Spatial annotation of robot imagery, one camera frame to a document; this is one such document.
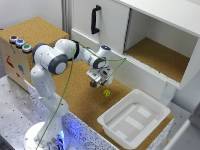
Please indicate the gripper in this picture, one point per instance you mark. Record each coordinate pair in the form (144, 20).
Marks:
(101, 73)

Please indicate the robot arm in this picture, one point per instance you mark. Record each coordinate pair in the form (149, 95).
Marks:
(45, 83)

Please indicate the yellow block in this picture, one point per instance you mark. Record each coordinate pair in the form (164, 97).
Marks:
(106, 93)

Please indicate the white sliding door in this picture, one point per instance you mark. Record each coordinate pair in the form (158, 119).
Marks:
(110, 23)

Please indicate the white plastic box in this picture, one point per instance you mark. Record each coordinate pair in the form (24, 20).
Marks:
(133, 118)

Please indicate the white cabinet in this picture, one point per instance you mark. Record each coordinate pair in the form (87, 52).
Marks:
(156, 40)

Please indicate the green button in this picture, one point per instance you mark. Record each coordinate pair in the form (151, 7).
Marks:
(26, 48)

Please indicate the wooden drawer box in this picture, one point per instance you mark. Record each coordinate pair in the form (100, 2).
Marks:
(23, 43)

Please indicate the blue button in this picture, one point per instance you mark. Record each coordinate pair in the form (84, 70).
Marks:
(20, 43)

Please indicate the red button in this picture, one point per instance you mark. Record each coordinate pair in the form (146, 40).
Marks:
(13, 39)

